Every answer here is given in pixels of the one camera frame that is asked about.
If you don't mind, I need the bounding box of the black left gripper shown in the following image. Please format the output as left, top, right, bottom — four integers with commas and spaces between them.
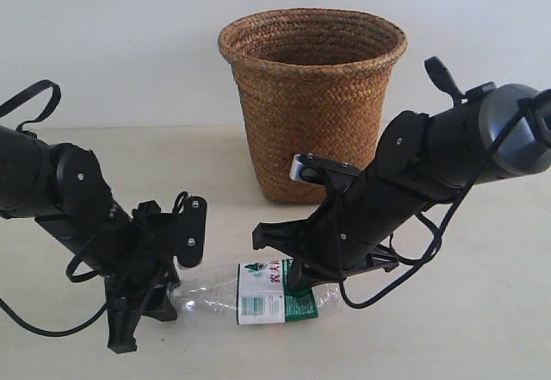
36, 201, 179, 352

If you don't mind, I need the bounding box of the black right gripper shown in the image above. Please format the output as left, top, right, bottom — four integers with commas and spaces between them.
252, 168, 420, 290

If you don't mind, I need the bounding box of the clear plastic bottle green label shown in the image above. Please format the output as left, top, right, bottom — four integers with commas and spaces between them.
170, 259, 343, 326

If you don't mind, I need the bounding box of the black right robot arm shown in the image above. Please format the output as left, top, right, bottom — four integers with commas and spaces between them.
252, 83, 550, 290

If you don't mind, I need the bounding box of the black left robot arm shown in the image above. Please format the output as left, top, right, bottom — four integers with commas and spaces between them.
1, 128, 177, 354

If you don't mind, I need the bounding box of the brown woven wicker basket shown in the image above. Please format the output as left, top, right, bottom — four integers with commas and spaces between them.
217, 8, 408, 204

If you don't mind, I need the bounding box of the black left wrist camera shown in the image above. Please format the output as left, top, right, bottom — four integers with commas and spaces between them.
145, 191, 207, 270

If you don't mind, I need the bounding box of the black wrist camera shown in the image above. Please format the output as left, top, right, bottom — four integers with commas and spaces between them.
289, 153, 361, 193
145, 191, 207, 270

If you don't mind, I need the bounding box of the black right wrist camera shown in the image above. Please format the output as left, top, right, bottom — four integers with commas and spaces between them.
289, 153, 361, 193

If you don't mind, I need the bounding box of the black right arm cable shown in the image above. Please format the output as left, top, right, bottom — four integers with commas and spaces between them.
335, 56, 551, 310

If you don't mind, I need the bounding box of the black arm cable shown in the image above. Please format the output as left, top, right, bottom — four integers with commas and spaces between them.
335, 56, 551, 310
0, 78, 182, 337

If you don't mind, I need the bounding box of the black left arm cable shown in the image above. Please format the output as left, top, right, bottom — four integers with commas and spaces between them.
0, 78, 182, 337

